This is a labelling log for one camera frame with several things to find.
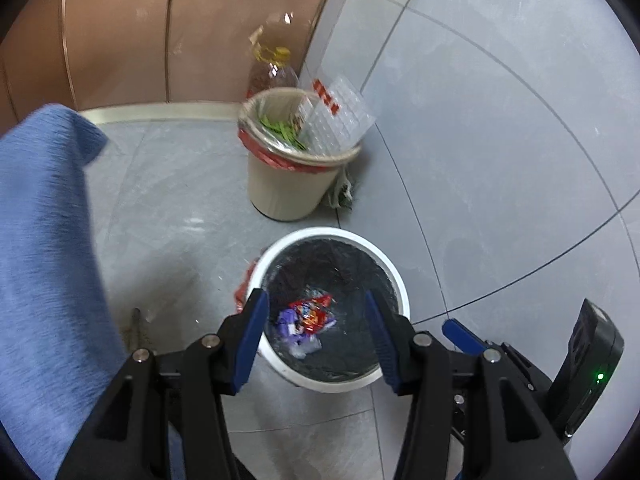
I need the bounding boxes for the clear plastic blister tray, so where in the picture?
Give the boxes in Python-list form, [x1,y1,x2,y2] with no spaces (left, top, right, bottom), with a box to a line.
[295,75,377,153]

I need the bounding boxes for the yellow cooking oil bottle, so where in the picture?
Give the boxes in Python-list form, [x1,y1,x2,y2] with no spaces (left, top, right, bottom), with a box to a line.
[246,45,301,101]

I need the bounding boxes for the white bin with black liner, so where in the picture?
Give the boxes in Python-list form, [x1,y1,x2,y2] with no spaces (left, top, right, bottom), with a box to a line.
[235,227,412,393]

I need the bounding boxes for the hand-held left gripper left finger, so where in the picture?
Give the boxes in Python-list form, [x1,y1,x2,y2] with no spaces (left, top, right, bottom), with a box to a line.
[55,287,271,480]

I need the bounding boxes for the green vegetable scraps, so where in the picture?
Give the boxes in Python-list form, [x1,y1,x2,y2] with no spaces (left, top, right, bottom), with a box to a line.
[257,115,308,151]

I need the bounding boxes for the blue terry towel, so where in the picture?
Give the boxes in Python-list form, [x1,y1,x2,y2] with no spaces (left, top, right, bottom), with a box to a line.
[0,104,186,480]

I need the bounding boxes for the purple candy wrapper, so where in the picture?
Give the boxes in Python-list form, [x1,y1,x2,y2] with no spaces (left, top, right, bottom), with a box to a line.
[276,307,306,346]

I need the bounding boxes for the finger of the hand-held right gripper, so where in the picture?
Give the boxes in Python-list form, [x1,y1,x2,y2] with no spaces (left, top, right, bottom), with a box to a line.
[441,319,553,407]

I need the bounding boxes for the beige plastic bin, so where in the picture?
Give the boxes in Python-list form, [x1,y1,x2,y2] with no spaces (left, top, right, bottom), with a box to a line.
[237,87,363,222]

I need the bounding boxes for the red snack wrapper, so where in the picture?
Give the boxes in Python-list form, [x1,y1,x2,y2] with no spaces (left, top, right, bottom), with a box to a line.
[287,296,335,335]

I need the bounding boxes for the grey floor rag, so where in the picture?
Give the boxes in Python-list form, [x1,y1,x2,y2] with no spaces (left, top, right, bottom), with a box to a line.
[327,170,358,209]

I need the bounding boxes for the red plastic bin liner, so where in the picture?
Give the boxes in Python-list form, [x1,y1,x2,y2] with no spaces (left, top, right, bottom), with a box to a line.
[237,127,326,176]

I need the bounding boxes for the copper base cabinets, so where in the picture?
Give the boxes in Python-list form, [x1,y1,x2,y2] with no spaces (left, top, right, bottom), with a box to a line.
[0,0,346,133]

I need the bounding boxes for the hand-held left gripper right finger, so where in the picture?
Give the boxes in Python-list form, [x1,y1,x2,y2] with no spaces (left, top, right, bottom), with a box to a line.
[364,290,576,480]

